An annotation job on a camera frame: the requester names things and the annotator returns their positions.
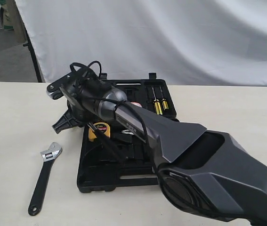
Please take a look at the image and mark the black electrical tape roll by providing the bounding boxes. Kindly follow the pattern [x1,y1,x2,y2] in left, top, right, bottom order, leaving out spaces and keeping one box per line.
[131,102,142,108]

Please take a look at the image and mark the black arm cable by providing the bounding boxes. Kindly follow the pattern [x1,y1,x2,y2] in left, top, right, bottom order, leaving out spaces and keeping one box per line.
[69,60,242,222]

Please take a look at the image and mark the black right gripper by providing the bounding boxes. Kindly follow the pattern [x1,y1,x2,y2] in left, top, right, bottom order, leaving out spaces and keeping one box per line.
[52,81,96,134]

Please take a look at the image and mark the white backdrop cloth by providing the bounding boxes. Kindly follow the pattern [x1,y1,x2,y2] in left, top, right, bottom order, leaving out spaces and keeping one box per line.
[16,0,267,86]

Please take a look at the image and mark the yellow tape measure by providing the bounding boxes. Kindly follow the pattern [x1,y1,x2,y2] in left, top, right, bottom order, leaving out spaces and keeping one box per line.
[87,122,111,142]

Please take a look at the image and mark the small yellow black screwdriver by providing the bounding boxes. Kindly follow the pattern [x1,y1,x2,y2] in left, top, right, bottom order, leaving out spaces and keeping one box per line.
[160,87,169,111]

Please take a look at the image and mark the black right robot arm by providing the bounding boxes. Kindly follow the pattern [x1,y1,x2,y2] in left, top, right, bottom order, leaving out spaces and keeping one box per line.
[47,73,267,226]

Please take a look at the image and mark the adjustable wrench black handle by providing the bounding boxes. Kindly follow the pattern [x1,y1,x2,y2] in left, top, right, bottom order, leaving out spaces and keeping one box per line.
[28,142,63,216]

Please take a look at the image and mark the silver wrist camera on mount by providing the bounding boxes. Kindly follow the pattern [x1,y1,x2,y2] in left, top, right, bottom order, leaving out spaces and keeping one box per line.
[46,73,75,100]

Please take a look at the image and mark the black plastic tool case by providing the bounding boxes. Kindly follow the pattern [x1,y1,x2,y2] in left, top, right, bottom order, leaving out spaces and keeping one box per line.
[77,72,177,193]

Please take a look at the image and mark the large yellow black screwdriver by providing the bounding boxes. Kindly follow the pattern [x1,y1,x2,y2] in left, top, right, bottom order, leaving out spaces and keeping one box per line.
[151,87,162,115]

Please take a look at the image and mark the black backdrop stand pole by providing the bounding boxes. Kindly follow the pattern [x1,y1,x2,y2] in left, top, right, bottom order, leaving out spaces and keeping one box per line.
[18,10,43,83]

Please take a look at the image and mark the cardboard box in background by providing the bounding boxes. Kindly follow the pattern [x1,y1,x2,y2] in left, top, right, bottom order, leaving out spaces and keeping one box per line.
[0,0,27,43]

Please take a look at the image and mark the orange handled pliers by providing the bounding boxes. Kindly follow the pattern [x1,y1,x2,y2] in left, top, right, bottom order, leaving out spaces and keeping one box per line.
[121,129,134,135]

